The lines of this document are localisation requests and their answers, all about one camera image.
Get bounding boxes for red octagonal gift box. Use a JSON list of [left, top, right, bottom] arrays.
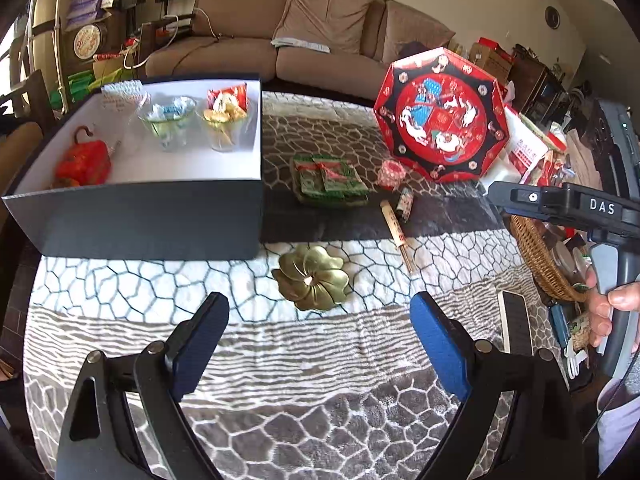
[[373, 48, 510, 183]]

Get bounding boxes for green seed packet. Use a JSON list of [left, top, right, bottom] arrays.
[[313, 156, 369, 197], [292, 156, 328, 200]]

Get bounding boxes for green glass square plate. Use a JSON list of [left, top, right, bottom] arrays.
[[290, 155, 370, 209]]

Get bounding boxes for glass bowl with white candies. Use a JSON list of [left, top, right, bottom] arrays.
[[137, 94, 195, 151]]

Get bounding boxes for clear glass bowl with snacks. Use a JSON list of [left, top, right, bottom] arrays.
[[196, 100, 257, 152]]

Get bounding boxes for red snack packet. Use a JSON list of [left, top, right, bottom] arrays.
[[207, 84, 248, 112]]

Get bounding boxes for person right hand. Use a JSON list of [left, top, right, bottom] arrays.
[[586, 266, 640, 348]]

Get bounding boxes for woven wicker basket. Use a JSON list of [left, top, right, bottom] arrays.
[[509, 214, 586, 302]]

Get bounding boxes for red white paper bag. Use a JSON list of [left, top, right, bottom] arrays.
[[504, 105, 552, 183]]

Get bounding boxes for black remote control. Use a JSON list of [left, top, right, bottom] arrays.
[[498, 290, 534, 356]]

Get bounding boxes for small wrapped tube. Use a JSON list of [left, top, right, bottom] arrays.
[[395, 186, 414, 222]]

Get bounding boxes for chopsticks in paper sleeve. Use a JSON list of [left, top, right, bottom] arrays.
[[380, 200, 418, 276]]

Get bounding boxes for patterned grey white blanket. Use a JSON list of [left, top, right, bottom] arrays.
[[24, 92, 556, 479]]

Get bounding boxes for dark cushion on sofa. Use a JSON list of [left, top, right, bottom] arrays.
[[397, 41, 439, 63]]

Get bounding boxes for gold flower shaped dish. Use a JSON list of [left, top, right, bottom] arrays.
[[271, 245, 349, 311]]

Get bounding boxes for black white storage box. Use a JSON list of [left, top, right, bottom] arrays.
[[2, 75, 262, 260]]

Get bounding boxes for wooden chair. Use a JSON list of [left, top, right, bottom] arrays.
[[0, 69, 57, 241]]

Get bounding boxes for white blue wrapped candy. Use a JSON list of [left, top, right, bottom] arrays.
[[141, 96, 196, 122]]

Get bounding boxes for brown fabric sofa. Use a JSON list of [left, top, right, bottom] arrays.
[[144, 0, 454, 102]]

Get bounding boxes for white paper on sofa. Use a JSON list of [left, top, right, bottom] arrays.
[[271, 37, 331, 54]]

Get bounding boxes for round white tin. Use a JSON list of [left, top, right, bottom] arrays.
[[73, 24, 108, 61]]

